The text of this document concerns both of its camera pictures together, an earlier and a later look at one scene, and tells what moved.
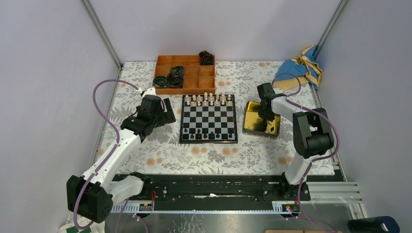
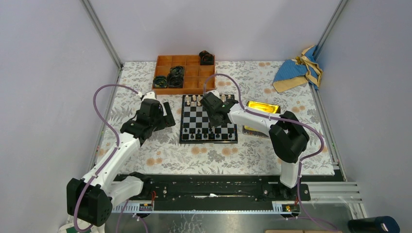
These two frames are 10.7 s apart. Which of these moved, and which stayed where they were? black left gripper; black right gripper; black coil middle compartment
Moved: black right gripper
Stayed: black coil middle compartment; black left gripper
